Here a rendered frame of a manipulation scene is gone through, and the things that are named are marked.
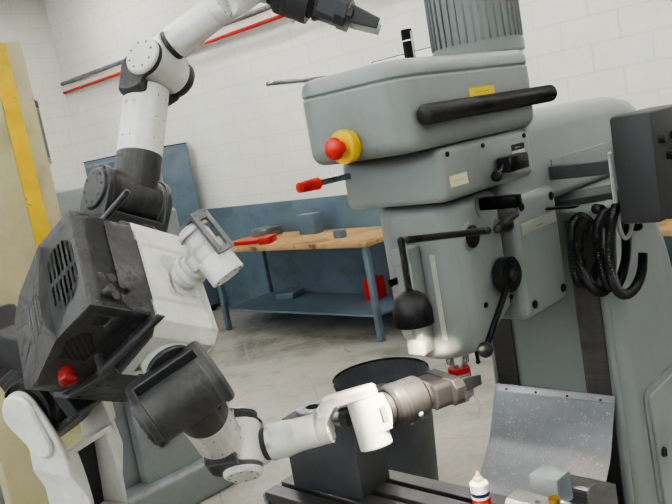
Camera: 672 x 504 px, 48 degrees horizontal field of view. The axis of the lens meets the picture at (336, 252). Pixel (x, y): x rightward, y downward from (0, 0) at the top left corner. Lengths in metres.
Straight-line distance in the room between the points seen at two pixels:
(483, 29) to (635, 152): 0.40
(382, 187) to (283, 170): 6.53
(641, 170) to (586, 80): 4.42
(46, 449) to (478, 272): 0.90
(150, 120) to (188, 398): 0.58
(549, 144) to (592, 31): 4.22
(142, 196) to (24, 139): 1.44
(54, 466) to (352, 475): 0.69
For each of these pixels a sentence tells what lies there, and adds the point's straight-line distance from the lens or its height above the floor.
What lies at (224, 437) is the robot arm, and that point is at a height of 1.29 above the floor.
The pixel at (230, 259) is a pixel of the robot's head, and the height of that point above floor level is 1.60.
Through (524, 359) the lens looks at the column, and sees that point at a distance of 1.97.
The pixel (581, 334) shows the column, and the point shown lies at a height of 1.23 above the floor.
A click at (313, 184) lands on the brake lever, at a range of 1.40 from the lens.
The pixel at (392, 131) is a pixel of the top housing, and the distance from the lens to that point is 1.29.
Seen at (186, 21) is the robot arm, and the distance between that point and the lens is 1.58.
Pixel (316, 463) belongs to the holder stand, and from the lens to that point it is 1.94.
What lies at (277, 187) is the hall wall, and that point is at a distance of 8.06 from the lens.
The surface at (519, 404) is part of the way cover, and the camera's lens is 1.99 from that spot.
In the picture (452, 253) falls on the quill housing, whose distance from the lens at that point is 1.43.
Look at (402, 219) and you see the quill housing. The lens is 1.46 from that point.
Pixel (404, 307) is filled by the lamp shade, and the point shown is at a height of 1.47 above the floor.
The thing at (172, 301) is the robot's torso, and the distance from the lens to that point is 1.34.
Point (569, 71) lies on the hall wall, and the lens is 5.99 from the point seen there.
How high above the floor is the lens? 1.78
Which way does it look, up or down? 9 degrees down
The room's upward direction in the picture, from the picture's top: 10 degrees counter-clockwise
